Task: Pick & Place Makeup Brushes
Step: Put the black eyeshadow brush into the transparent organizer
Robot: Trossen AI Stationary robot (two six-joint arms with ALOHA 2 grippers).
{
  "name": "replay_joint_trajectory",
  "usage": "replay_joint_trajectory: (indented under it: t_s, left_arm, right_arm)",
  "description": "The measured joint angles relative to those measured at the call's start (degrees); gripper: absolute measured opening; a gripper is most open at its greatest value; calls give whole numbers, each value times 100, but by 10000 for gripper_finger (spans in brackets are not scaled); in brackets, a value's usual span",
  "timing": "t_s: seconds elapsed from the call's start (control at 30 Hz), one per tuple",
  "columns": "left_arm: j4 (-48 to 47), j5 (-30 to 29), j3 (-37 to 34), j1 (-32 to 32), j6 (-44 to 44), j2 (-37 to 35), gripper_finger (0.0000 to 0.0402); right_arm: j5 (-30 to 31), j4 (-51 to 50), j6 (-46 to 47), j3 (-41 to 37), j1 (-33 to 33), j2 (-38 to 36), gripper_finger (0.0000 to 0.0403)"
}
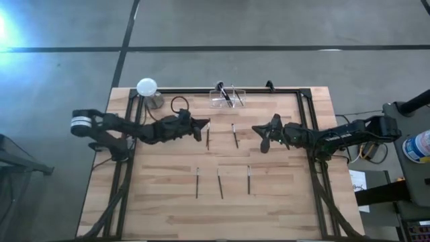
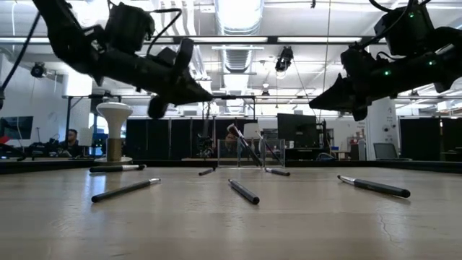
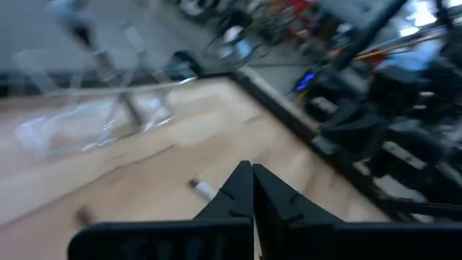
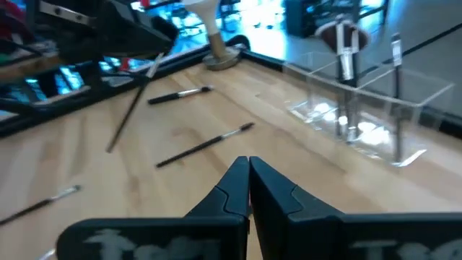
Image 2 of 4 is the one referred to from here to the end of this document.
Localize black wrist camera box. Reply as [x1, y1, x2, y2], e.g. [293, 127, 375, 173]
[103, 1, 157, 56]
[373, 2, 437, 58]

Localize black camera on stand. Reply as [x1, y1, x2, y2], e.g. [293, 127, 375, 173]
[196, 100, 216, 160]

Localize silver ceiling air duct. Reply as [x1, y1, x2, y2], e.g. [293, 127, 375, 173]
[214, 0, 265, 73]

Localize dark wall screen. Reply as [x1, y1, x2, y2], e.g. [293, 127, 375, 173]
[0, 116, 35, 141]

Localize black room divider row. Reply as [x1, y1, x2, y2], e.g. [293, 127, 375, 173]
[125, 118, 259, 160]

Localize black hanging overhead camera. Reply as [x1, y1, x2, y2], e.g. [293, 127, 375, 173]
[274, 45, 295, 73]

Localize black computer monitor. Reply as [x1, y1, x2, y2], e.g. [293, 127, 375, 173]
[276, 112, 319, 150]

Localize grey office chair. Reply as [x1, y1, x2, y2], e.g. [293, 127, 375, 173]
[372, 142, 412, 162]

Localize black partition panel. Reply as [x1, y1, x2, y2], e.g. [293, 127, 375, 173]
[399, 117, 442, 162]

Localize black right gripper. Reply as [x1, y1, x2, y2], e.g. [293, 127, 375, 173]
[308, 46, 440, 123]

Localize black ceiling camera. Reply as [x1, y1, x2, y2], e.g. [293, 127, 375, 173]
[30, 61, 48, 79]

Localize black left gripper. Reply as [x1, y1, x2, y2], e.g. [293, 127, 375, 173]
[90, 37, 214, 120]

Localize clear acrylic brush organizer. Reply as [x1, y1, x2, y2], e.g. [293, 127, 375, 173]
[217, 138, 286, 168]

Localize person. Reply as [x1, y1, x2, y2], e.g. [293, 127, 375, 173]
[57, 128, 84, 158]

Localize white mushroom lamp brass base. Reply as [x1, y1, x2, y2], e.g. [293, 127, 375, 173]
[94, 101, 134, 169]

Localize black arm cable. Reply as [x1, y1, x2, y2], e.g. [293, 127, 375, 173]
[0, 12, 41, 109]

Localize white pillar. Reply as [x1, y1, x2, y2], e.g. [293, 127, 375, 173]
[363, 97, 401, 162]

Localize long ceiling light fixture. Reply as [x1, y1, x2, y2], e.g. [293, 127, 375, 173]
[0, 35, 462, 46]

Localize fan makeup brush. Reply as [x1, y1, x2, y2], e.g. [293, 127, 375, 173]
[226, 123, 263, 168]

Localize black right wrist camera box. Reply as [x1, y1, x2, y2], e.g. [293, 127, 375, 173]
[373, 2, 437, 58]

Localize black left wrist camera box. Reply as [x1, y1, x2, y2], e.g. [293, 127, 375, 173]
[103, 1, 157, 56]

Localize white lamp shade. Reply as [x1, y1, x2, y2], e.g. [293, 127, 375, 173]
[243, 122, 261, 140]

